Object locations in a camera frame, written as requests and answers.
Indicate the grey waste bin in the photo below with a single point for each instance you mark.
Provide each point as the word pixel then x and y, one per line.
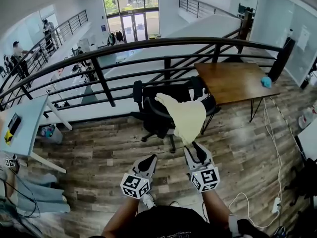
pixel 52 134

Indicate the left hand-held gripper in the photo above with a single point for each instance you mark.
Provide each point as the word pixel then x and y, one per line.
pixel 135 185

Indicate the white power strip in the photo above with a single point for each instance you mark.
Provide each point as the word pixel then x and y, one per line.
pixel 276 205

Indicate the yellow packet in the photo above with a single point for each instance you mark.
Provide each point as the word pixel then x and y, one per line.
pixel 8 137

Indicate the white paper sheet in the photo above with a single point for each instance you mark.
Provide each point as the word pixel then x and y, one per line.
pixel 303 37

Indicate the blue cloth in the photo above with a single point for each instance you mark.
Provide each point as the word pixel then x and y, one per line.
pixel 266 82

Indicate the brown wooden table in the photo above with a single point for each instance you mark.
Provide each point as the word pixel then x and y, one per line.
pixel 232 83

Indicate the clear plastic jug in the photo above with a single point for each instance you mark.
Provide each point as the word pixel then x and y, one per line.
pixel 307 118

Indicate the black straight metal railing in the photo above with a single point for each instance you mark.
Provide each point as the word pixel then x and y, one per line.
pixel 203 7

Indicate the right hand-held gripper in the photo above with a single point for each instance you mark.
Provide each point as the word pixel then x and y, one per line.
pixel 205 178

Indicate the person's white shoe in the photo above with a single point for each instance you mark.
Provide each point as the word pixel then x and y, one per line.
pixel 174 203
pixel 149 200

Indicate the black office chair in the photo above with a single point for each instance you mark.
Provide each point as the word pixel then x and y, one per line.
pixel 154 118

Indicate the dark wooden stair post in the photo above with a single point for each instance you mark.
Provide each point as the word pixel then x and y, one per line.
pixel 245 28

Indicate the white desk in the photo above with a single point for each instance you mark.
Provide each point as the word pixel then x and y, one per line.
pixel 27 118

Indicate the black sloped metal railing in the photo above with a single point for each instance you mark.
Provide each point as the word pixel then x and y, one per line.
pixel 57 35

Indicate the white table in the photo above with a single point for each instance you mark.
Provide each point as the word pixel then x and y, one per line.
pixel 309 140

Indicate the person's black shirt torso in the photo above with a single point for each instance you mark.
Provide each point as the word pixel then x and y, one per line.
pixel 171 223

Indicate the person's left forearm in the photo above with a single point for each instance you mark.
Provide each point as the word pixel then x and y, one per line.
pixel 121 214

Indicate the black curved metal railing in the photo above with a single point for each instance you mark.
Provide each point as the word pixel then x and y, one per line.
pixel 104 80

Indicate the person's right forearm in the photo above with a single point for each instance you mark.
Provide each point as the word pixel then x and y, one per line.
pixel 216 209

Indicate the hanging dark coats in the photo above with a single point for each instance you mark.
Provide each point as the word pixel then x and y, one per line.
pixel 116 37

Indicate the black swivel chair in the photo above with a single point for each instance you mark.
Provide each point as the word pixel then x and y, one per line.
pixel 303 182

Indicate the cream clothing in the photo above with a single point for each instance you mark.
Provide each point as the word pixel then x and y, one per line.
pixel 188 118

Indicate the glass entrance door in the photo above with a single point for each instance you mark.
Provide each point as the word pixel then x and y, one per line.
pixel 133 27

